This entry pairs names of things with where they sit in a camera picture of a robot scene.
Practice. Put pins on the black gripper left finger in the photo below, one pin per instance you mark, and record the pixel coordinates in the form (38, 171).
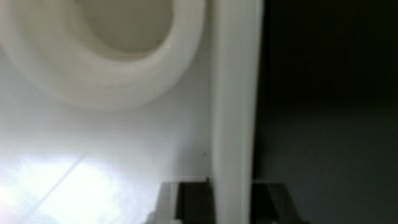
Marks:
(184, 204)

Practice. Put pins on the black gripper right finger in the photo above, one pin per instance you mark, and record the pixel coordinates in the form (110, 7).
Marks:
(273, 206)

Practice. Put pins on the white square table top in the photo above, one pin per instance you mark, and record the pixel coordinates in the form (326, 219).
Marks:
(129, 75)

